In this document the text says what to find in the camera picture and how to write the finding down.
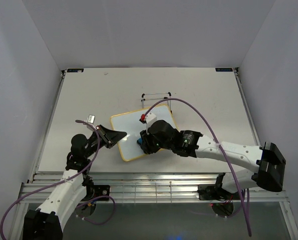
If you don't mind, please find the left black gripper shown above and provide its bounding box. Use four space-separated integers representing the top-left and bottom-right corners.
85 124 127 158

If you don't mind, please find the blue bone-shaped eraser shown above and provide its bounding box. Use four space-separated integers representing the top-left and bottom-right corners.
137 138 143 146

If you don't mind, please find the yellow framed whiteboard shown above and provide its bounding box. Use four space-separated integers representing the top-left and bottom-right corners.
110 104 177 162

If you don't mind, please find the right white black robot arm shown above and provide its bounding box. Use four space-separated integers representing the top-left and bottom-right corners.
137 120 286 199

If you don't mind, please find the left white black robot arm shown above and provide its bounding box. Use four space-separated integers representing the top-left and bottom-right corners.
23 124 127 240

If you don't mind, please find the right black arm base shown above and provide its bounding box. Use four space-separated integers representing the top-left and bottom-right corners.
197 184 242 218

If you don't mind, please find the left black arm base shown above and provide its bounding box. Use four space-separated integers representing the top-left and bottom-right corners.
75 185 110 217

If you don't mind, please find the left blue table label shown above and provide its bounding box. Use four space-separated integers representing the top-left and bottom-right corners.
67 68 84 73

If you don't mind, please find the blue table label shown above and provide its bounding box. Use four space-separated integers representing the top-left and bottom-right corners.
67 68 84 73
215 67 233 72

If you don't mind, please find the right blue table label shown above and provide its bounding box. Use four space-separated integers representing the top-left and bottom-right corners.
215 67 233 72

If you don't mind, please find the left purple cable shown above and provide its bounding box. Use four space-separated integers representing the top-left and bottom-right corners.
0 119 117 240

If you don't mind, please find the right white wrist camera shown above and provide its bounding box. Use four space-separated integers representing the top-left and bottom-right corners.
139 112 157 131

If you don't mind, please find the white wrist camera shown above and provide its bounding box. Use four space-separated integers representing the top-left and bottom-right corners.
86 114 95 127
139 112 157 131

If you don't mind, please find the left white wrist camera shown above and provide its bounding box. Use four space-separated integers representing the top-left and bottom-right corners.
86 114 95 127

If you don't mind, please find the aluminium rail frame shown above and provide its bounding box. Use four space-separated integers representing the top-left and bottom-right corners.
10 67 298 240

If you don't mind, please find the black wire whiteboard stand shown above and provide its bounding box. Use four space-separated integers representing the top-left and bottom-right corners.
141 92 172 109

